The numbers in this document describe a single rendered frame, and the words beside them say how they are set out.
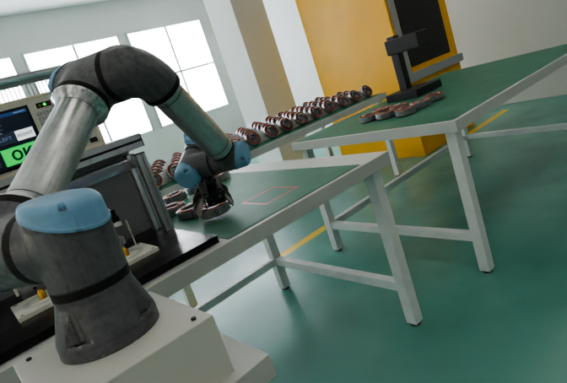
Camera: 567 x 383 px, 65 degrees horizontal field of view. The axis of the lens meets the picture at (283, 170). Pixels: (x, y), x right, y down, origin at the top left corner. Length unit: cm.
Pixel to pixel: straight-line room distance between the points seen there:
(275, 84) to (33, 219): 472
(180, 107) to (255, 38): 425
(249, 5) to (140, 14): 381
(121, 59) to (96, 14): 759
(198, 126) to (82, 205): 49
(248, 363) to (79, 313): 26
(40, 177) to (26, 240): 18
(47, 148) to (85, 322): 34
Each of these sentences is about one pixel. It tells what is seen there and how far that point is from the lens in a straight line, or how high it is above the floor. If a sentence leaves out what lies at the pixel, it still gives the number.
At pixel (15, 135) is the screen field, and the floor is 122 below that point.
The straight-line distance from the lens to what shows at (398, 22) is 447.
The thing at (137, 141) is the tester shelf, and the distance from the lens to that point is 157.
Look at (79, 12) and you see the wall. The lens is 851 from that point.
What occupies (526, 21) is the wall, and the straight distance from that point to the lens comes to 586.
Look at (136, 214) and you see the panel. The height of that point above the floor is 84.
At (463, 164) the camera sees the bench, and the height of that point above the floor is 54.
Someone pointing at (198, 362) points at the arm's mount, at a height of 80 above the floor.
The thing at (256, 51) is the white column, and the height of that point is 150.
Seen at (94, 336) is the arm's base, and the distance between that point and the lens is 71.
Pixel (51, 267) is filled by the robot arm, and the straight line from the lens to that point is 71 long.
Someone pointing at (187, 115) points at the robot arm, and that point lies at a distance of 108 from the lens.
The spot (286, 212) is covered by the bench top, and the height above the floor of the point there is 74.
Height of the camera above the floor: 114
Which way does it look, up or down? 11 degrees down
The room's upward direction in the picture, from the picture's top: 18 degrees counter-clockwise
